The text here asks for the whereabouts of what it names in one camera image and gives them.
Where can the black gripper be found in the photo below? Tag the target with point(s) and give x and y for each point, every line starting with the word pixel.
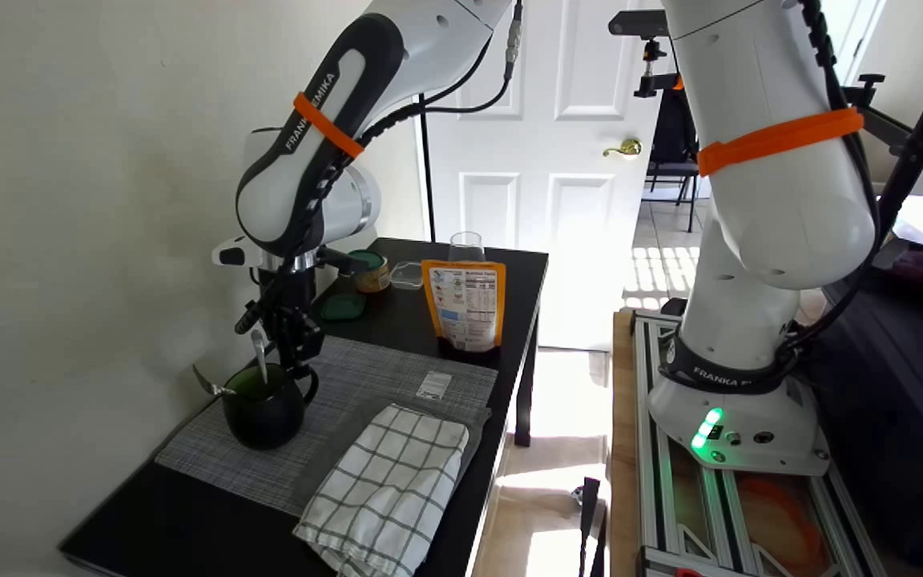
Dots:
pixel 286 293

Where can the black mug green inside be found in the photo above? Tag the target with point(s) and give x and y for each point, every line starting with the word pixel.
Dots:
pixel 263 411

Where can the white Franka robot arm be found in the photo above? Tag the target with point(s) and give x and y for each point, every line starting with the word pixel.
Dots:
pixel 784 211

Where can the white utensil in mug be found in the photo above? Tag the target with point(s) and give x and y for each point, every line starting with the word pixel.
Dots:
pixel 261 356

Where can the grey woven placemat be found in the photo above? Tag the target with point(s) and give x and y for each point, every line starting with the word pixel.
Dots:
pixel 375 379

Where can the dark green round lid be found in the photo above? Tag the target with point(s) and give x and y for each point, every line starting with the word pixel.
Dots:
pixel 341 309

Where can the orange jar with green lid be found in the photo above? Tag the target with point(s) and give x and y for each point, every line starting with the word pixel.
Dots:
pixel 369 273

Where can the small clear plastic container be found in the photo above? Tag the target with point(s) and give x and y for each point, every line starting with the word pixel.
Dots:
pixel 403 277

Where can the orange snack pouch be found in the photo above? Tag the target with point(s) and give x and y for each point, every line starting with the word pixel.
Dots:
pixel 465 305

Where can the white checked dish towel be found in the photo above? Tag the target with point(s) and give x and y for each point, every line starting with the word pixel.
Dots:
pixel 386 491

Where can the clear glass cup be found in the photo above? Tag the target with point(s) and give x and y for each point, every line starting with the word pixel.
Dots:
pixel 465 249

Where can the thin black tripod pole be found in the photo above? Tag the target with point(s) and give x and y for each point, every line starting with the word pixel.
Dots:
pixel 428 181

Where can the black table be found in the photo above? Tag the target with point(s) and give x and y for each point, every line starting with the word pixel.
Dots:
pixel 160 534

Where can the white panel door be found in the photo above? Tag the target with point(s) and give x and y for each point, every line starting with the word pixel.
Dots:
pixel 578 160

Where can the wooden board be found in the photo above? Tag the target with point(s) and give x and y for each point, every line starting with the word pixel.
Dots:
pixel 623 451

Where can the brass door knob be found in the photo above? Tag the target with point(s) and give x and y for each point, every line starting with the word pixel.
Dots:
pixel 623 147

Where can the black chair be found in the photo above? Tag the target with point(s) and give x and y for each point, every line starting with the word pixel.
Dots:
pixel 675 140

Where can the dark cabinet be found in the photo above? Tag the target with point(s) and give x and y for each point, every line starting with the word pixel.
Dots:
pixel 898 404

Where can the black camera on stand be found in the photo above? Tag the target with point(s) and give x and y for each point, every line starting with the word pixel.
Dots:
pixel 637 22

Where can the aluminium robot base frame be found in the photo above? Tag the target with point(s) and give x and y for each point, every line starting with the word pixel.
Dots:
pixel 737 512

